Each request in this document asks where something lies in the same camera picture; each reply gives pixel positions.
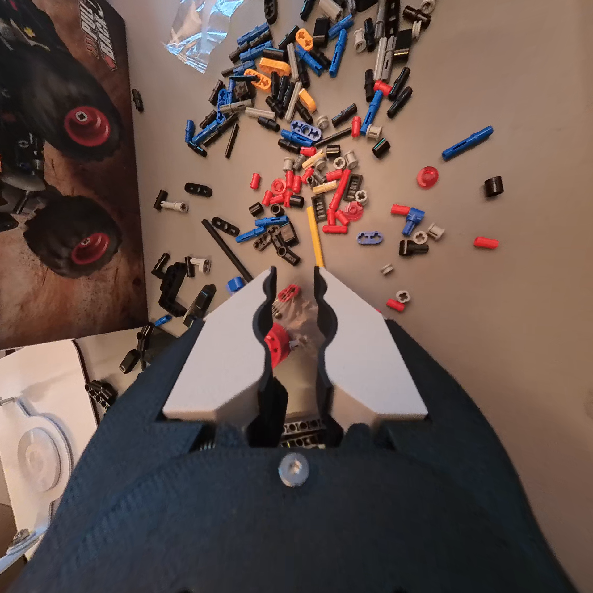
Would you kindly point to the blue narrow panel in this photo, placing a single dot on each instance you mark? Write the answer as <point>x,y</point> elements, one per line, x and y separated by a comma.
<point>235,285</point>

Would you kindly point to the small clear plastic bag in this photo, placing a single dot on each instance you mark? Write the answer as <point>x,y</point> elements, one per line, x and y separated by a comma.
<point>301,319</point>

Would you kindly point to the red wheel rim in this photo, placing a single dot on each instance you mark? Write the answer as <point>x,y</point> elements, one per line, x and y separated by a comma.
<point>277,347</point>

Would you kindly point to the light grey pin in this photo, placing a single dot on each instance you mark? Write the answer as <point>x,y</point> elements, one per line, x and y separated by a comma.
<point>201,265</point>

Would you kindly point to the pile of small connector pins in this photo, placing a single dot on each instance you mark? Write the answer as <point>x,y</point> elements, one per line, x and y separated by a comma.
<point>465,142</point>

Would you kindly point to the grey axle pin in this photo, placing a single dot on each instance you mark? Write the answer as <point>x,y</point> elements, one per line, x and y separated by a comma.
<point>176,205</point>

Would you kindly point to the empty clear plastic bag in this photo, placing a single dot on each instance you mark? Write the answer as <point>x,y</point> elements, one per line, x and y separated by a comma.
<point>199,32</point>

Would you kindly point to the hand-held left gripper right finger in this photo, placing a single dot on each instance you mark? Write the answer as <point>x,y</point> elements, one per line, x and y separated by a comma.
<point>375,370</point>

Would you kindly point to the long black axle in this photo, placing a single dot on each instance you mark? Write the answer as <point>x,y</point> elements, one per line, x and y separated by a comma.
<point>227,250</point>

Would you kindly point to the monster truck toy set box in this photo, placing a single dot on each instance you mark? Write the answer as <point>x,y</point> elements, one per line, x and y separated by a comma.
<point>69,287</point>

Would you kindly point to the grey desk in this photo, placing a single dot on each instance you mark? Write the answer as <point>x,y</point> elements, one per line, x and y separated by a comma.
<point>463,324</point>

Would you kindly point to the book stand with white base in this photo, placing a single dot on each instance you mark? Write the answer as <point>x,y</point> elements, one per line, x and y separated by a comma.
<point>46,384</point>

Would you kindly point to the long yellow axle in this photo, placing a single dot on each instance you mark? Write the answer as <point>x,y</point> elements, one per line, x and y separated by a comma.
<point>315,236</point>

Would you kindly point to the black thin liftarm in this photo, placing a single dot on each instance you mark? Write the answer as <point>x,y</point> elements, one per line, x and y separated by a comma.
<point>198,189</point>

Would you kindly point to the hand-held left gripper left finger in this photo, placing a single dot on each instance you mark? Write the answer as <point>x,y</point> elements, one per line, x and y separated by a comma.
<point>217,370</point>

